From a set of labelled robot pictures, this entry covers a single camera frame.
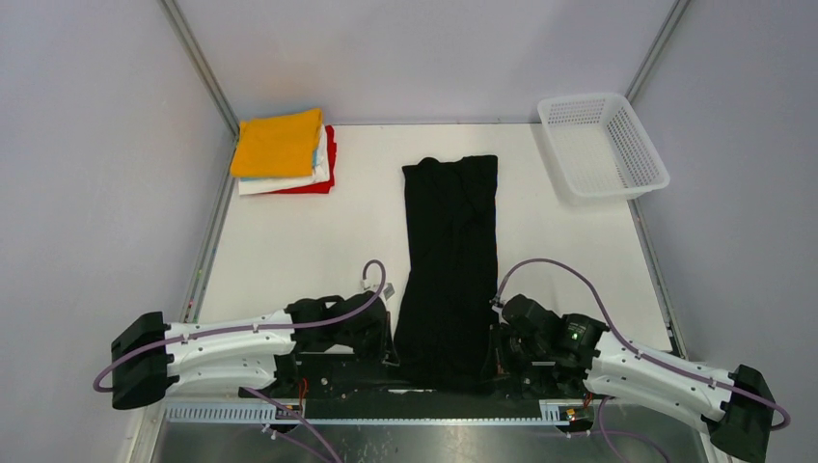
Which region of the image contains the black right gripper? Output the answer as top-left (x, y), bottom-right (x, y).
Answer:
top-left (478, 322), bottom-right (547, 384)

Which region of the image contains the black t shirt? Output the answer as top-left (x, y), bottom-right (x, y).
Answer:
top-left (395, 154), bottom-right (498, 392)

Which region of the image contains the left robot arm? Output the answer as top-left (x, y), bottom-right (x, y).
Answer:
top-left (95, 290), bottom-right (396, 410)

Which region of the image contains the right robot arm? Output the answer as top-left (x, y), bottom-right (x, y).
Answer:
top-left (483, 294), bottom-right (775, 462)

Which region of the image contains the right controller box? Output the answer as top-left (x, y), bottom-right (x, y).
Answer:
top-left (559, 406), bottom-right (587, 423)

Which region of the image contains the folded red t shirt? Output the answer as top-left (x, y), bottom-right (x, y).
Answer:
top-left (274, 125), bottom-right (338, 195)

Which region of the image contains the folded white t shirt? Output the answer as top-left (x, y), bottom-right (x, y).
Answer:
top-left (237, 127), bottom-right (332, 196)

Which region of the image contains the folded orange t shirt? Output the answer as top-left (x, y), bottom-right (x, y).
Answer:
top-left (231, 108), bottom-right (323, 178)

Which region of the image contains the white plastic basket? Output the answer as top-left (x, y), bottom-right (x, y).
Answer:
top-left (536, 93), bottom-right (670, 204)

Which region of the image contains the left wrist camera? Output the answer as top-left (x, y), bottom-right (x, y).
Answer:
top-left (361, 279), bottom-right (395, 300)

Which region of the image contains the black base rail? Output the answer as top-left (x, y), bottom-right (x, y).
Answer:
top-left (238, 353), bottom-right (598, 424)

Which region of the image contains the slotted cable duct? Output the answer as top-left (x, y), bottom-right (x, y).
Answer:
top-left (164, 398), bottom-right (577, 428)

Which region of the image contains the right aluminium frame post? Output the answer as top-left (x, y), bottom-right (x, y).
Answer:
top-left (624, 0), bottom-right (692, 103)

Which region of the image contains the aluminium frame post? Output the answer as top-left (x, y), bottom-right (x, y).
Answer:
top-left (624, 0), bottom-right (692, 103)
top-left (157, 0), bottom-right (239, 138)

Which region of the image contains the left aluminium frame post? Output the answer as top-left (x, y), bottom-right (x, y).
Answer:
top-left (157, 0), bottom-right (239, 138)

